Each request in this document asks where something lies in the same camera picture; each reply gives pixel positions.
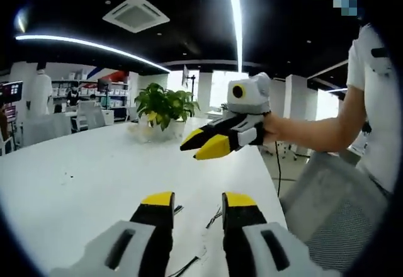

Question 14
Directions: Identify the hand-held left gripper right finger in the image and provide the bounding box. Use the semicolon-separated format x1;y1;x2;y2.
221;191;343;277

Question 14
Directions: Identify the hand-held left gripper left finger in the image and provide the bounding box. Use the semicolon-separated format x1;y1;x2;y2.
52;191;176;277

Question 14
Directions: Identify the person's right hand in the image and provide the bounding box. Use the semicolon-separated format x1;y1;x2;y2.
263;113;292;145

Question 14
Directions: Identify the green potted plant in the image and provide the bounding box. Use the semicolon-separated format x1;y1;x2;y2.
127;82;202;143

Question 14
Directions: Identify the straight ceiling light strip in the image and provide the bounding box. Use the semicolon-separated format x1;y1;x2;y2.
224;0;245;74

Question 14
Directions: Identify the grey mesh office chair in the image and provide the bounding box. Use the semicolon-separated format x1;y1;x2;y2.
279;150;392;274

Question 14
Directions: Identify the storage shelf with boxes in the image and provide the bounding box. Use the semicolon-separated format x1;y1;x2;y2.
51;77;130;123

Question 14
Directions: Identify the monitor on black stand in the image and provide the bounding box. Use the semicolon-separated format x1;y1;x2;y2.
96;77;110;103

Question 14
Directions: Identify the person's white shirt torso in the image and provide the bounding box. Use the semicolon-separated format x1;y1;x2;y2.
346;21;398;193

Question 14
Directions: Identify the white office chair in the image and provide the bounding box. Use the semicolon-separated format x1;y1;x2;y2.
74;100;107;132

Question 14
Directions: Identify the chest-worn device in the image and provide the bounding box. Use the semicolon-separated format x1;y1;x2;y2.
370;47;394;74

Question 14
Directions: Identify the ceiling air conditioner vent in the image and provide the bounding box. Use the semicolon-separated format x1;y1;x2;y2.
102;0;171;34

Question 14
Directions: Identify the curved ceiling light strip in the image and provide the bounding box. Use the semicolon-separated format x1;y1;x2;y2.
14;34;171;72

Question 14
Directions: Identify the dark monitor screen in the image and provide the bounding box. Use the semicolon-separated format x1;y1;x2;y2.
1;81;24;104

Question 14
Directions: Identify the thin black cable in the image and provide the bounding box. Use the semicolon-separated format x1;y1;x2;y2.
166;256;202;277

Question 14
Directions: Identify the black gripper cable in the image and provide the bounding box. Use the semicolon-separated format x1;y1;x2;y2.
275;140;283;198

